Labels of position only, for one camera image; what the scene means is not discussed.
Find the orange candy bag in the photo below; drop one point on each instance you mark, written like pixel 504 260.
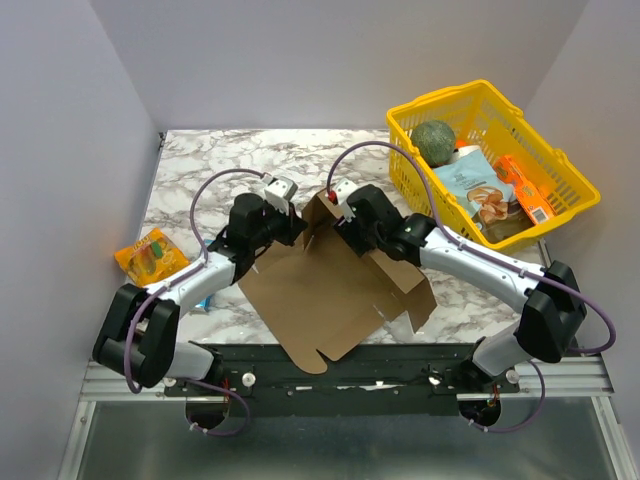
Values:
pixel 151 259

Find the brown cardboard box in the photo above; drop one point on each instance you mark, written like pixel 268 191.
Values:
pixel 320 300

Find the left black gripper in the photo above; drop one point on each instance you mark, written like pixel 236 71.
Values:
pixel 294 226

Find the blue toothpaste box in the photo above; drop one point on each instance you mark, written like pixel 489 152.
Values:
pixel 204 305

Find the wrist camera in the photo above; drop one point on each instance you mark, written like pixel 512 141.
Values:
pixel 338 196
pixel 278 192

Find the orange snack box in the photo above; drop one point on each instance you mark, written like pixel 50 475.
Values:
pixel 530 198

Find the yellow plastic basket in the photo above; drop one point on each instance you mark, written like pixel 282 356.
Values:
pixel 480 115

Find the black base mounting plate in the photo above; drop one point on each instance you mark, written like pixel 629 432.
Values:
pixel 237 383

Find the green round melon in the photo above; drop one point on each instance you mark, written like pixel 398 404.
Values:
pixel 436 142

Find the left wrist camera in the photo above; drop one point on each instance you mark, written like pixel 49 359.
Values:
pixel 278 192

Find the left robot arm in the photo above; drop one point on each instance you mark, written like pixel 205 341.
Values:
pixel 138 338

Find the white orange bottle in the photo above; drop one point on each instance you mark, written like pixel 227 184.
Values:
pixel 462 149

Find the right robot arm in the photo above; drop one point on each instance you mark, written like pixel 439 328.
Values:
pixel 544 297

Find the light blue snack pouch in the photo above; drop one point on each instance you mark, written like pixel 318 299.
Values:
pixel 477 189

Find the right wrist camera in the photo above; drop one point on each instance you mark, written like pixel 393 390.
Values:
pixel 338 196

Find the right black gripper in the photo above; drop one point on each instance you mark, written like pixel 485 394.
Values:
pixel 351 232

